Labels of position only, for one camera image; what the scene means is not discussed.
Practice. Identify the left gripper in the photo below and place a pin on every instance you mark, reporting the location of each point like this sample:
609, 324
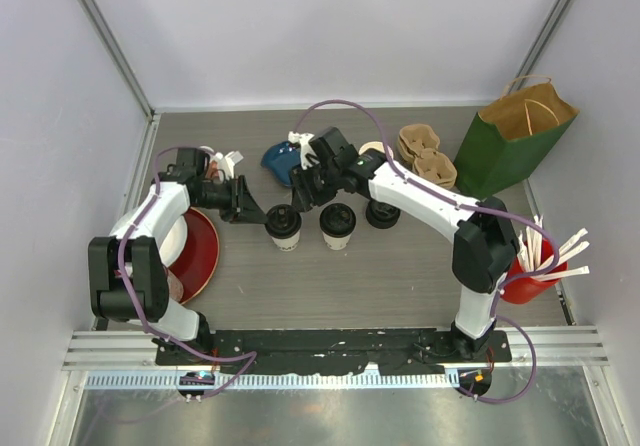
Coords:
242, 206

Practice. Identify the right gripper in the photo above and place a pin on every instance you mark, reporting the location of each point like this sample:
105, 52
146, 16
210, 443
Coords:
304, 198

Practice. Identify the white paper cup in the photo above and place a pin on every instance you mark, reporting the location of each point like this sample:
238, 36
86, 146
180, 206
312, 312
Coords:
287, 244
336, 243

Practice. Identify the stack of black lids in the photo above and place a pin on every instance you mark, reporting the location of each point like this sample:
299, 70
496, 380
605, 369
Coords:
381, 215

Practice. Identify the stack of white paper cups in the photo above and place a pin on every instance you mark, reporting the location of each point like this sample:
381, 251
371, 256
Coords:
372, 145

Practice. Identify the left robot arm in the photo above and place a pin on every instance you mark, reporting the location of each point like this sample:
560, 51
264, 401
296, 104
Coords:
127, 278

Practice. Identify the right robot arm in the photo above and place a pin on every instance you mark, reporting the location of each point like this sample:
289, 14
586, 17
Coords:
483, 240

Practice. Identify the blue ceramic dish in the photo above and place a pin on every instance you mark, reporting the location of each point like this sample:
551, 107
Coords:
279, 159

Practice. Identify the small pink mug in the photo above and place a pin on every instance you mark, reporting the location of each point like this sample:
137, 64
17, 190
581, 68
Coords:
213, 173

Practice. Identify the red plate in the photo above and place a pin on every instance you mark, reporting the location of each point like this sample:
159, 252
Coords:
198, 260

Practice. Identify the white bowl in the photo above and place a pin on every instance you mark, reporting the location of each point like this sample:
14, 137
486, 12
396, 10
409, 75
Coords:
174, 243

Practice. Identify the pink patterned cup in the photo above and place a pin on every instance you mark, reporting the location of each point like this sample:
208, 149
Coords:
175, 287

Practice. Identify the stack of cardboard cup carriers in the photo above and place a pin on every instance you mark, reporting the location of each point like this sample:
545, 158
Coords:
418, 146

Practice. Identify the green paper bag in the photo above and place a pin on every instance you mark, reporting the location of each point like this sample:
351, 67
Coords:
508, 139

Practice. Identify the paper wrapped straw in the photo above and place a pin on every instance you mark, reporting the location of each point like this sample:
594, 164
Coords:
530, 253
563, 274
574, 242

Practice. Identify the red cup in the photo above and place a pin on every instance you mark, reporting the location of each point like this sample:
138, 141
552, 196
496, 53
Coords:
523, 290

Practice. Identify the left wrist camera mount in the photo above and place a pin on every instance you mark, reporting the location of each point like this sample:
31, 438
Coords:
226, 162

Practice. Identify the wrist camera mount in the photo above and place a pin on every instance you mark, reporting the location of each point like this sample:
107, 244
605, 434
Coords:
226, 162
302, 141

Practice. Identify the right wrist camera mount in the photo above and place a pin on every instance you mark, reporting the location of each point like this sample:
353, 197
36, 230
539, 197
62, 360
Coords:
302, 141

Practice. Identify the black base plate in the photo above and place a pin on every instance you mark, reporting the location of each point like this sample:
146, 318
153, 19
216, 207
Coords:
333, 352

